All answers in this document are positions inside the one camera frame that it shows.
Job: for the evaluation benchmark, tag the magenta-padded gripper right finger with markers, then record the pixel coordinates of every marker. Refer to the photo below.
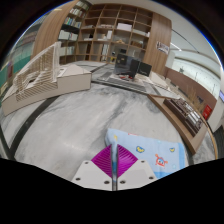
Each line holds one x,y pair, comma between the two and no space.
133,173

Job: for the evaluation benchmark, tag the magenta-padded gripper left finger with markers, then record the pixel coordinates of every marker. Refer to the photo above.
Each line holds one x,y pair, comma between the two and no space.
100,173

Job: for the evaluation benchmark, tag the light blue printed towel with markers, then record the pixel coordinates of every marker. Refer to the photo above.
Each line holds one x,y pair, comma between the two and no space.
150,156

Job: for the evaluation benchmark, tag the brown architectural model on board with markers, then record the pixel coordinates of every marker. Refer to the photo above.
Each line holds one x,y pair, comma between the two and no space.
183,116

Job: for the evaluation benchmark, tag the red bin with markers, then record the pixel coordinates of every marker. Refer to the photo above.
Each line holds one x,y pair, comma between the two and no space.
207,112

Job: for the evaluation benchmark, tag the small white architectural model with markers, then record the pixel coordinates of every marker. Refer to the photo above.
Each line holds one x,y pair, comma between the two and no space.
160,80

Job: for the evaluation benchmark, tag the dark boxes on grey base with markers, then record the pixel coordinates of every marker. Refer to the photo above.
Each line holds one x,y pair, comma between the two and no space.
128,71

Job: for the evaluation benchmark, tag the wooden shelf unit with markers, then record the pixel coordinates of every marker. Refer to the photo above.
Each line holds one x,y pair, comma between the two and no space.
110,33

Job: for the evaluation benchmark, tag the wall screen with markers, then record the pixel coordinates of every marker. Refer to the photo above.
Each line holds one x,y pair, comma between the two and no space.
221,96

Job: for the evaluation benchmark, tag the wall poster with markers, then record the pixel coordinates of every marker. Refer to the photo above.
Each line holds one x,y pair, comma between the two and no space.
163,47

